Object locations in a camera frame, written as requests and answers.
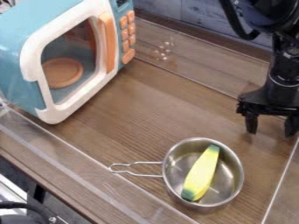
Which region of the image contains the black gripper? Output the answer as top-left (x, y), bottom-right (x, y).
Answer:
top-left (237, 76), bottom-right (299, 137)

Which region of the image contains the black cable lower left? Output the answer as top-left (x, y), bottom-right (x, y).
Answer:
top-left (0, 200), bottom-right (52, 224)

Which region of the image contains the orange microwave turntable plate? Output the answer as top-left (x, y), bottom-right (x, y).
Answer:
top-left (42, 58), bottom-right (83, 88)

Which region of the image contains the blue toy microwave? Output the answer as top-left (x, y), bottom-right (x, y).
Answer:
top-left (0, 0), bottom-right (136, 124)

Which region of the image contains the silver pot with wire handle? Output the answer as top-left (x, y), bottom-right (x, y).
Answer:
top-left (108, 137), bottom-right (245, 214)

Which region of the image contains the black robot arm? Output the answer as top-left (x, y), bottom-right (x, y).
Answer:
top-left (238, 0), bottom-right (299, 137)

